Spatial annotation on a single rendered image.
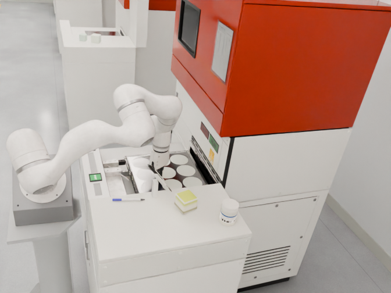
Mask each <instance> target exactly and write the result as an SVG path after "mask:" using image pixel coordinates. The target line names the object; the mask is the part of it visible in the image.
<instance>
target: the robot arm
mask: <svg viewBox="0 0 391 293"><path fill-rule="evenodd" d="M113 102H114V105H115V108H116V110H117V112H118V114H119V117H120V119H121V121H122V123H123V125H122V126H120V127H115V126H112V125H110V124H108V123H106V122H103V121H101V120H91V121H88V122H86V123H83V124H81V125H79V126H77V127H75V128H73V129H71V130H70V131H68V132H67V133H66V134H65V135H64V137H63V138H62V139H61V142H60V144H59V148H58V151H57V154H56V156H55V157H54V158H53V159H52V160H51V158H50V157H49V154H48V151H47V149H46V147H45V144H44V142H43V140H42V137H41V136H40V135H39V133H38V132H36V131H34V130H32V129H30V128H21V129H18V130H16V131H14V132H13V133H11V134H10V135H9V137H8V139H7V140H6V149H7V152H8V155H9V157H10V160H11V162H12V165H13V167H14V170H15V172H16V175H17V177H18V180H19V185H20V189H21V191H22V193H23V195H24V196H25V197H26V198H27V199H29V200H31V201H33V202H36V203H47V202H51V201H53V200H55V199H56V198H58V197H59V196H60V195H61V194H62V193H63V191H64V189H65V187H66V175H65V171H66V170H67V169H68V168H69V167H70V166H71V165H72V164H73V163H74V162H75V161H76V160H78V159H79V158H80V157H82V156H84V155H85V154H87V153H89V152H91V151H93V150H95V149H98V148H100V147H102V146H104V145H108V144H121V145H126V146H129V147H133V148H140V147H144V146H146V145H148V144H149V143H150V142H152V148H153V150H152V151H151V156H150V165H151V166H152V167H153V168H154V170H156V171H157V172H158V173H159V174H160V175H161V177H162V171H163V169H164V167H165V165H167V164H168V163H169V148H170V135H171V131H172V130H173V129H174V127H175V125H176V123H177V121H178V119H179V117H180V115H181V112H182V109H183V106H182V102H181V100H180V99H179V98H178V97H176V96H173V95H164V96H163V95H157V94H153V93H151V92H149V91H148V90H146V89H145V88H143V87H141V86H138V85H134V84H123V85H120V86H118V88H117V89H116V90H115V91H114V93H113ZM149 112H150V113H152V114H153V115H152V116H150V114H149Z"/></svg>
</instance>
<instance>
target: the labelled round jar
mask: <svg viewBox="0 0 391 293"><path fill-rule="evenodd" d="M238 209H239V203H238V202H237V201H236V200H234V199H230V198H228V199H224V200H223V202H222V207H221V212H220V216H219V221H220V222H221V223H222V224H223V225H225V226H232V225H234V224H235V222H236V217H237V212H238Z"/></svg>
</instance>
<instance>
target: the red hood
mask: <svg viewBox="0 0 391 293"><path fill-rule="evenodd" d="M390 28H391V5H389V4H387V3H384V2H381V1H377V0H176V13H175V26H174V34H173V48H172V61H171V69H170V70H171V72H172V73H173V74H174V76H175V77H176V78H177V80H178V81H179V83H180V84H181V85H182V86H183V88H184V89H185V90H186V92H187V93H188V94H189V96H190V97H191V99H192V100H193V101H194V103H195V104H196V105H197V106H198V108H199V109H200V111H201V112H202V113H203V115H204V116H205V117H206V119H207V120H208V121H209V123H210V124H211V126H212V127H213V128H214V129H215V131H216V132H217V133H218V135H219V136H220V137H234V136H241V135H256V134H270V133H285V132H292V131H307V130H322V129H329V128H343V127H353V124H354V122H355V119H356V117H357V114H358V111H359V109H360V106H361V104H362V100H363V99H364V96H365V93H366V91H367V88H368V85H369V82H370V80H371V77H372V75H373V72H374V70H375V67H376V64H377V62H378V59H379V57H380V54H381V52H382V49H383V46H384V44H385V41H386V38H387V36H388V33H389V30H390Z"/></svg>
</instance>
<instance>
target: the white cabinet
mask: <svg viewBox="0 0 391 293"><path fill-rule="evenodd" d="M79 170H80V190H81V210H82V221H83V240H84V250H85V254H86V264H87V273H88V282H89V286H90V293H237V289H238V286H239V282H240V278H241V274H242V271H243V267H244V263H245V260H246V257H245V258H240V259H234V260H228V261H225V262H219V263H214V264H210V265H205V266H199V267H194V268H190V269H185V270H179V271H174V272H170V273H165V274H159V275H156V276H151V277H145V278H139V279H136V280H130V281H125V282H121V283H116V284H111V285H105V286H102V287H100V286H99V283H98V275H97V268H96V264H95V256H94V249H93V241H92V237H91V230H90V224H89V219H88V212H87V205H86V198H85V193H84V185H83V178H82V173H81V166H80V159H79Z"/></svg>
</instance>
